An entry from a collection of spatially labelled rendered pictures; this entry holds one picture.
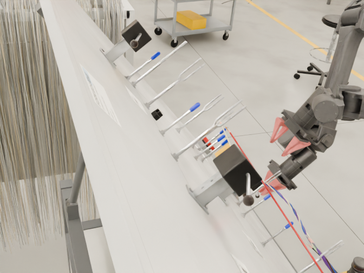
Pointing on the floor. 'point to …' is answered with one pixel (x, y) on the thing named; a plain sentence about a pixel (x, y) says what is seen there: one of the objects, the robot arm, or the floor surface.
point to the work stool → (330, 20)
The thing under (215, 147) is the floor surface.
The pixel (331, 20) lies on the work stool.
